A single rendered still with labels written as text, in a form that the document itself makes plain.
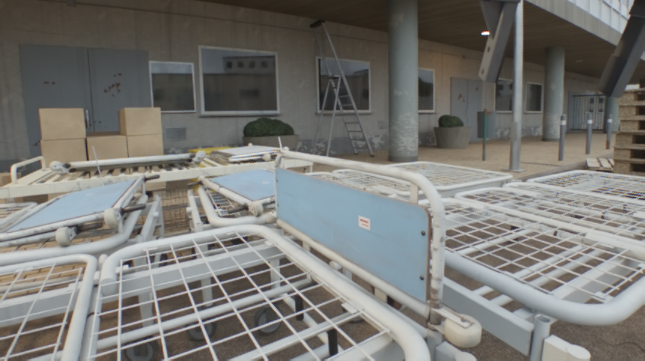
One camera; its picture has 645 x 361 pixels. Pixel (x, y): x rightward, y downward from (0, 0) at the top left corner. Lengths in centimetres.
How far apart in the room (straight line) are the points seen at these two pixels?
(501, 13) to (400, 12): 648
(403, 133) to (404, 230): 588
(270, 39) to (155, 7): 231
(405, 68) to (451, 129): 341
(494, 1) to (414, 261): 47
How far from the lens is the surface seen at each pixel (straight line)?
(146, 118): 418
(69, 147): 412
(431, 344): 72
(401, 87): 654
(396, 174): 65
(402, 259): 69
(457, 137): 957
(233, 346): 147
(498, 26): 37
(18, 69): 678
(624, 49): 44
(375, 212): 72
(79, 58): 663
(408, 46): 668
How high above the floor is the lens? 88
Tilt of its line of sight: 7 degrees down
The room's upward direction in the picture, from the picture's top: 1 degrees counter-clockwise
